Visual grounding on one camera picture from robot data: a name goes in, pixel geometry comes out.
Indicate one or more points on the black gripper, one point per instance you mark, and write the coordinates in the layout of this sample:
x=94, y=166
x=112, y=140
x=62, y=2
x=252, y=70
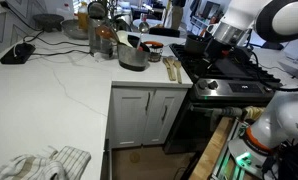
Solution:
x=217, y=49

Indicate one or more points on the gray robot base green light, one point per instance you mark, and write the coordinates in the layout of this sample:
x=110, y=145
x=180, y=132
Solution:
x=245, y=156

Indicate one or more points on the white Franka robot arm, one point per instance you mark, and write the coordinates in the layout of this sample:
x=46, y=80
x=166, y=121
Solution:
x=289, y=116

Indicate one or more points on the black griddle plate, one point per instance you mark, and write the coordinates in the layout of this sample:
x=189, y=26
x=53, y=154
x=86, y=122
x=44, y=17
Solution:
x=234, y=68

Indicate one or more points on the black cast iron grate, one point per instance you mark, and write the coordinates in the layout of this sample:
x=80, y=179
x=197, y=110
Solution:
x=189, y=63
x=265, y=71

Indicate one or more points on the wooden spoon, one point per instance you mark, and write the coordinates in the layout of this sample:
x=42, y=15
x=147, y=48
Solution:
x=178, y=71

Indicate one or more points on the wooden spatula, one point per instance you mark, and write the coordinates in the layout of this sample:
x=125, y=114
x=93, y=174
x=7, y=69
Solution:
x=169, y=68

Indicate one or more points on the black gas stove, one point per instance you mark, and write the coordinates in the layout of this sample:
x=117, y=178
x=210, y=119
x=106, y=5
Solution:
x=222, y=96

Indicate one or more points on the white shelf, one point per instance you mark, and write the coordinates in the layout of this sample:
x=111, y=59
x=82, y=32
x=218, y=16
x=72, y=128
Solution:
x=199, y=23

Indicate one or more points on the gray cabinet door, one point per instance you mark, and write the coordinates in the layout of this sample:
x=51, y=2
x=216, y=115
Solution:
x=175, y=100
x=129, y=116

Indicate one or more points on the jar with orange lid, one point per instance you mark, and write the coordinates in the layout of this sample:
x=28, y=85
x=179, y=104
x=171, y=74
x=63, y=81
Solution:
x=154, y=53

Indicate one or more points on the white round table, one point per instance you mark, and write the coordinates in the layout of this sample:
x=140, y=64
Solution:
x=152, y=22

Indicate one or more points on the metal ladle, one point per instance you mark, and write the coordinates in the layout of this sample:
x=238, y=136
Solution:
x=143, y=26

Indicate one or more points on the yellow cloth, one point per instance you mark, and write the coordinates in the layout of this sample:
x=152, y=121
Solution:
x=255, y=113

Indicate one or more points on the dark metal pan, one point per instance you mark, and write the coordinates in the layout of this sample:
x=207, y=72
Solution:
x=132, y=59

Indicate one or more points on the white spatula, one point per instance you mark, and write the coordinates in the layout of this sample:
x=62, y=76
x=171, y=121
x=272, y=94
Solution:
x=124, y=38

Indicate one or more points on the wooden table top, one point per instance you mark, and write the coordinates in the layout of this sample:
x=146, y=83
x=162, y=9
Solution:
x=209, y=156

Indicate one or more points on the copper spoon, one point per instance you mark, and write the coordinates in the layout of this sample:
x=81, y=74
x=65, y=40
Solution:
x=105, y=33

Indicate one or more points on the metal utensil holder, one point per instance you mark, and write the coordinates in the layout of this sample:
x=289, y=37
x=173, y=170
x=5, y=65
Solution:
x=97, y=41

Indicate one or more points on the round strainer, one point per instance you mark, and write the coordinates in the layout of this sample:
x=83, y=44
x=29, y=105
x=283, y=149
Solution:
x=97, y=10

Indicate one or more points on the orange bottle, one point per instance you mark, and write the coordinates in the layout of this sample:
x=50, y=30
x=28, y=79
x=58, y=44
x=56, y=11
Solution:
x=83, y=18

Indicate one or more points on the glass mixing bowl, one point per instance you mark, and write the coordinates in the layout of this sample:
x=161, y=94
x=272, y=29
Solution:
x=72, y=29

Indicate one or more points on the clear plastic bottle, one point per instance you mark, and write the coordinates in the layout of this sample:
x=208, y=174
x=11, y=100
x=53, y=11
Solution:
x=66, y=12

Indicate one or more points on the dark stone mortar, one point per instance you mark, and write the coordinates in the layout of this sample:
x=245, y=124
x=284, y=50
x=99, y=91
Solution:
x=48, y=21

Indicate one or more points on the striped dish towel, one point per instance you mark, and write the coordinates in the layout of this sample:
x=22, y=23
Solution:
x=65, y=160

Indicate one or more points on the black power box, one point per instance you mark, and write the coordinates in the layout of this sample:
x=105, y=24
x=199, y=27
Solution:
x=17, y=55

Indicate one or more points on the aluminium robot stand frame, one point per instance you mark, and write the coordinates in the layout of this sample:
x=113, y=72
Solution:
x=227, y=156

